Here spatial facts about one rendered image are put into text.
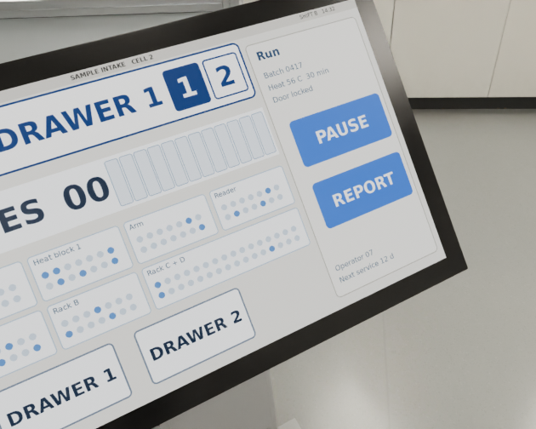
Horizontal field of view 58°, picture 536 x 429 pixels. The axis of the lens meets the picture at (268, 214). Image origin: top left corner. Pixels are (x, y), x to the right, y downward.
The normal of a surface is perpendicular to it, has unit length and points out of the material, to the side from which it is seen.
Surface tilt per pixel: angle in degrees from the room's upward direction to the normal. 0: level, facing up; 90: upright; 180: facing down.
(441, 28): 90
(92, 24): 90
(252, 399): 90
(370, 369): 0
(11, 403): 50
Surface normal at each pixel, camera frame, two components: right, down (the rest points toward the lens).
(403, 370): -0.07, -0.75
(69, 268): 0.30, -0.06
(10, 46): -0.13, 0.66
